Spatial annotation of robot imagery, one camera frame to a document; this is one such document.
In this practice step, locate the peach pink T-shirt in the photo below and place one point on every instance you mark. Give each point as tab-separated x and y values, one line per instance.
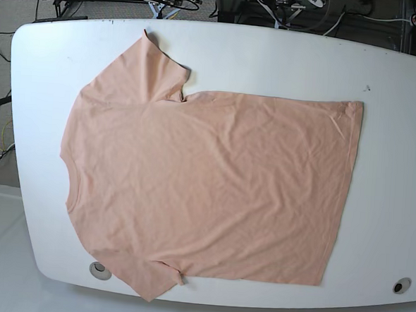
214	184

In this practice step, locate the robot arm image right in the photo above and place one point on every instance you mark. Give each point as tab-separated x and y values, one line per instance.
284	13

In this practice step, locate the left table cable grommet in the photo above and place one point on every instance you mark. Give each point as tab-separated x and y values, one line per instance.
99	272

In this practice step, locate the table cable grommet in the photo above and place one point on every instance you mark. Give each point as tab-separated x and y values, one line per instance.
402	285
99	272

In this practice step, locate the right table cable grommet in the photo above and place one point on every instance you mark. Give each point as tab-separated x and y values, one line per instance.
402	285

